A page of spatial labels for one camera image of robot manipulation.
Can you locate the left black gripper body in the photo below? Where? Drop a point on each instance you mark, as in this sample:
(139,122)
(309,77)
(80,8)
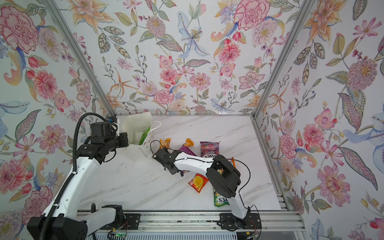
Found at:
(122,140)

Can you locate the orange Foxs candy bag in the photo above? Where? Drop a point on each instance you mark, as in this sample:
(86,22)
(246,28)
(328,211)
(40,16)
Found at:
(232,162)

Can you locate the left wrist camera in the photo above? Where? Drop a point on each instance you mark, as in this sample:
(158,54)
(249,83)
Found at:
(113,122)

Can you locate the white paper gift bag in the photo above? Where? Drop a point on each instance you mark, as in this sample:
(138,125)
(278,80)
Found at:
(134,126)

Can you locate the pink Foxs candy bag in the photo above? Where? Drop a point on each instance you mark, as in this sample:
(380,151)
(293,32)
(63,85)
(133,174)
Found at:
(209,149)

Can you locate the small orange snack packet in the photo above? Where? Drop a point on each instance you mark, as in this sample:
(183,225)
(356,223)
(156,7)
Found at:
(188,143)

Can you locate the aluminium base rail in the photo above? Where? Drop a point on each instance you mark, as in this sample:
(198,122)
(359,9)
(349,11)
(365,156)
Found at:
(213,221)

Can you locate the purple snack bag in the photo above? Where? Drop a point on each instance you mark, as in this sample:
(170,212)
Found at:
(186,150)

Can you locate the green Lays chips bag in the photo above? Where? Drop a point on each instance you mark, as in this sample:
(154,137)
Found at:
(144,135)

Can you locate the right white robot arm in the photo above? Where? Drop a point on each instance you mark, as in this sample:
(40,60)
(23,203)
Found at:
(221,173)

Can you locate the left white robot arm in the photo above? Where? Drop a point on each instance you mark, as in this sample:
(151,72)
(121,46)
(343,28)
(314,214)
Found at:
(59,220)

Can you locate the small orange candy packet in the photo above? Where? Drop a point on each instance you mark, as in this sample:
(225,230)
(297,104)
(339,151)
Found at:
(165,143)

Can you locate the small red snack packet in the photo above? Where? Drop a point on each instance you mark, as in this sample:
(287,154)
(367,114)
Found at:
(198,182)

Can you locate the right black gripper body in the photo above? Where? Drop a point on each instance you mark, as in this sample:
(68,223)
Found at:
(162,154)

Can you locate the green Foxs candy bag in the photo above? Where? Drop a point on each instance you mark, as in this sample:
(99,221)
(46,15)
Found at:
(219,200)

